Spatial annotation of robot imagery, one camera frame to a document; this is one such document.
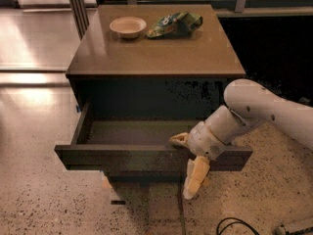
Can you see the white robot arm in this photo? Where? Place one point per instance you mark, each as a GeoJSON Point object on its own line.
{"type": "Point", "coordinates": [247, 104]}

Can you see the brown wooden drawer cabinet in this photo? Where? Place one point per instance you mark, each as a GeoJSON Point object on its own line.
{"type": "Point", "coordinates": [157, 78]}

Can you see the brown drawer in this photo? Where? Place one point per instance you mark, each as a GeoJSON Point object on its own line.
{"type": "Point", "coordinates": [128, 148]}

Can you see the green chip bag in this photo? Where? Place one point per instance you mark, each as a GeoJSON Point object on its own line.
{"type": "Point", "coordinates": [178, 24]}

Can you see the grey power strip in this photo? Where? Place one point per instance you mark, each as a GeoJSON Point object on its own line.
{"type": "Point", "coordinates": [298, 227]}

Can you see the white ceramic bowl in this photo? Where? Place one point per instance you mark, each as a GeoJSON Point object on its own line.
{"type": "Point", "coordinates": [128, 27]}

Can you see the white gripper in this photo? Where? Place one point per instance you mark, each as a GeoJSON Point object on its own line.
{"type": "Point", "coordinates": [202, 141]}

